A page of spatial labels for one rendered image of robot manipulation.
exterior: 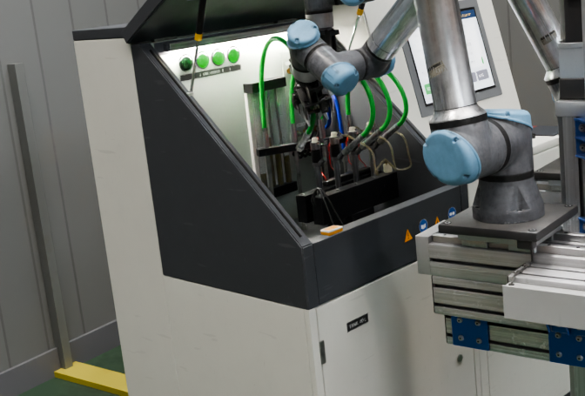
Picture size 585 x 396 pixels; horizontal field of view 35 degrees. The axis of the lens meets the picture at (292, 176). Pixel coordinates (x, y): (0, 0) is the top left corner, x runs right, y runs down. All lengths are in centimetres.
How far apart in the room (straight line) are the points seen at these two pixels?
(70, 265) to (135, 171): 161
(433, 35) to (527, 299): 54
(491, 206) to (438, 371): 88
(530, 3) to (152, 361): 150
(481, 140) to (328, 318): 71
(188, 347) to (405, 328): 62
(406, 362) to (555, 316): 84
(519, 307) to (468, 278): 21
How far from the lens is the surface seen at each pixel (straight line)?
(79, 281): 427
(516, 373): 312
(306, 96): 227
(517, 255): 198
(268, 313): 238
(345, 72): 205
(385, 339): 252
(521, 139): 195
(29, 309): 412
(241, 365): 254
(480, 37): 331
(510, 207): 196
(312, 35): 210
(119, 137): 270
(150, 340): 285
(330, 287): 232
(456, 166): 183
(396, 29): 209
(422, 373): 269
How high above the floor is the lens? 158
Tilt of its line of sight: 12 degrees down
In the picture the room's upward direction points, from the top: 6 degrees counter-clockwise
